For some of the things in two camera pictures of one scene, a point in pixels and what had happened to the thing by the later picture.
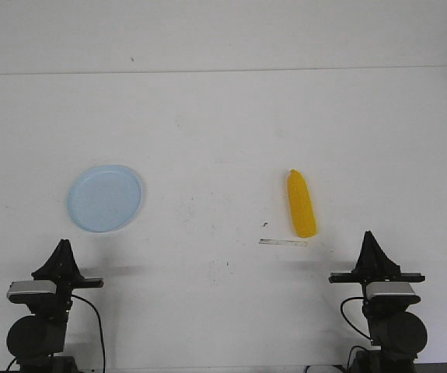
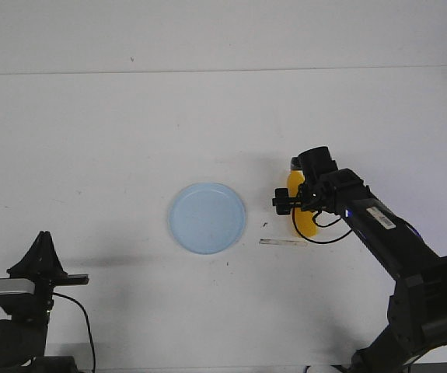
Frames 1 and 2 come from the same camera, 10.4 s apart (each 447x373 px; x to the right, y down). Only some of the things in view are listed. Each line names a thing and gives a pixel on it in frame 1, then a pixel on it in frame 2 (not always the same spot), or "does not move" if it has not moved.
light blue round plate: [103, 198] to [207, 217]
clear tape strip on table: [273, 242] does not move
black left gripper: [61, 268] to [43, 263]
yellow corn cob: [302, 204] does not move
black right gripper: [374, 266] to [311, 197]
